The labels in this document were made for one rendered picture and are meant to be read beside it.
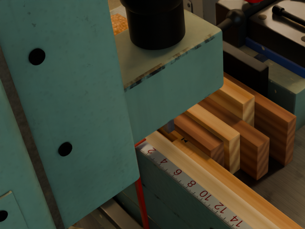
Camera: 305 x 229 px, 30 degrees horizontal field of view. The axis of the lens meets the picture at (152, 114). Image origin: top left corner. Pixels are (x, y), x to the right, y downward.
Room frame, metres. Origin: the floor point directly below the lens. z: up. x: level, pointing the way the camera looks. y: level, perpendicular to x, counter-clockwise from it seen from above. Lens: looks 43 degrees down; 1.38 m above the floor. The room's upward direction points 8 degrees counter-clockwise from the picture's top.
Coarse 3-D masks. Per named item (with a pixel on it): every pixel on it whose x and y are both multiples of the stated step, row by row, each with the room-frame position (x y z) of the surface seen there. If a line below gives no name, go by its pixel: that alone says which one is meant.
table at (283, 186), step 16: (304, 128) 0.45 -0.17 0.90; (304, 144) 0.43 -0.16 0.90; (272, 160) 0.41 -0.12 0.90; (304, 160) 0.40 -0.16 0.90; (240, 176) 0.39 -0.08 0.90; (272, 176) 0.39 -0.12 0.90; (288, 176) 0.38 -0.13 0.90; (304, 176) 0.38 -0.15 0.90; (128, 192) 0.43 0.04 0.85; (144, 192) 0.40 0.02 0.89; (256, 192) 0.37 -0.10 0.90; (272, 192) 0.37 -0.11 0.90; (288, 192) 0.36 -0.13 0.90; (304, 192) 0.36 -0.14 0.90; (160, 208) 0.38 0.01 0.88; (288, 208) 0.34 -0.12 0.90; (304, 208) 0.34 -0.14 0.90; (160, 224) 0.38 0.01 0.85; (176, 224) 0.36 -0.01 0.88; (304, 224) 0.32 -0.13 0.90
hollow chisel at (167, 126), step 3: (171, 120) 0.43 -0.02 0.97; (168, 123) 0.42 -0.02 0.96; (171, 123) 0.43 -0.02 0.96; (165, 126) 0.43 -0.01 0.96; (168, 126) 0.42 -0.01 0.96; (171, 126) 0.43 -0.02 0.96; (165, 129) 0.43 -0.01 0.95; (168, 129) 0.42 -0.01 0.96; (171, 129) 0.43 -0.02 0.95; (174, 129) 0.43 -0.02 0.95; (168, 132) 0.42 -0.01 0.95
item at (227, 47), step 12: (228, 48) 0.50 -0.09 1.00; (228, 60) 0.49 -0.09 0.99; (240, 60) 0.47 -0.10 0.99; (252, 60) 0.47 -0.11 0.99; (264, 60) 0.51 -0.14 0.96; (228, 72) 0.49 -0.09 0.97; (240, 72) 0.47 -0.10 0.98; (252, 72) 0.46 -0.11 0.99; (264, 72) 0.45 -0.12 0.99; (252, 84) 0.46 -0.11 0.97; (264, 84) 0.45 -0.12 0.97; (264, 96) 0.45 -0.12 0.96
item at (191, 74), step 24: (192, 24) 0.44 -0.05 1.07; (120, 48) 0.42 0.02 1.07; (168, 48) 0.41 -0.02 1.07; (192, 48) 0.41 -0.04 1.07; (216, 48) 0.42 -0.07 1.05; (144, 72) 0.38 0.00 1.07; (168, 72) 0.39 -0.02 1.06; (192, 72) 0.41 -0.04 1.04; (216, 72) 0.42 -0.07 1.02; (144, 96) 0.37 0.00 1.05; (168, 96) 0.39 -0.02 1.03; (192, 96) 0.40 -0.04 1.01; (144, 120) 0.37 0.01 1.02; (168, 120) 0.39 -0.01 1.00
